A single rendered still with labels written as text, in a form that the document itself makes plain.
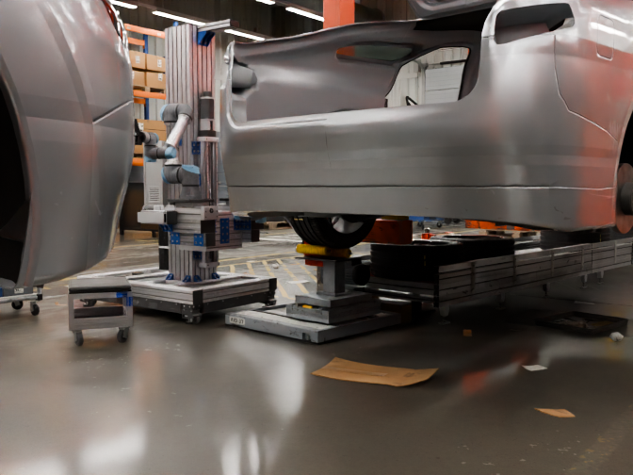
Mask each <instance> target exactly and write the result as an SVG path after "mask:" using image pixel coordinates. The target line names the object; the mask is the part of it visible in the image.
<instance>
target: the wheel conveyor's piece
mask: <svg viewBox="0 0 633 475"><path fill-rule="evenodd" d="M534 239H540V236H531V237H515V238H514V240H515V242H519V241H527V240H531V241H528V242H520V243H514V244H513V245H514V251H515V252H522V253H527V252H534V251H540V250H542V249H541V248H540V244H541V243H540V240H535V241H533V240H534ZM627 242H632V237H630V238H623V239H616V240H611V241H604V242H597V243H592V248H594V249H589V250H592V252H591V254H592V264H591V266H592V268H591V270H592V273H595V272H597V278H599V282H598V283H596V284H598V285H600V284H604V282H601V278H603V275H604V272H603V270H610V269H615V268H619V267H623V266H627V265H631V261H630V260H631V255H632V247H631V246H632V243H627ZM621 243H623V244H621ZM617 244H618V245H617ZM609 245H612V246H609ZM604 246H607V247H604ZM597 247H600V248H597Z"/></svg>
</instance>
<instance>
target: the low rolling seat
mask: <svg viewBox="0 0 633 475"><path fill-rule="evenodd" d="M121 297H122V305H112V306H94V307H76V308H74V303H73V300H79V299H98V298H121ZM68 306H69V331H71V330H72V332H73V335H74V341H75V344H76V345H77V346H82V344H83V342H84V338H83V334H82V333H83V332H82V331H81V330H88V329H103V328H118V327H119V332H118V333H117V339H118V341H119V342H121V343H123V342H125V341H126V339H127V333H128V329H129V327H130V326H131V327H132V326H133V296H132V290H131V285H130V283H129V281H128V280H127V278H126V277H102V278H79V279H70V280H69V285H68Z"/></svg>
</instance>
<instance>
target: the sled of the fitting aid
mask: <svg viewBox="0 0 633 475"><path fill-rule="evenodd" d="M380 312H381V302H379V301H372V300H370V301H365V302H359V303H351V304H345V305H340V306H335V307H325V306H319V305H313V304H307V303H290V304H287V305H286V316H287V317H290V318H296V319H306V320H310V321H316V322H321V323H327V324H331V323H336V322H339V321H344V320H348V319H357V318H361V317H365V316H371V315H375V314H379V313H380Z"/></svg>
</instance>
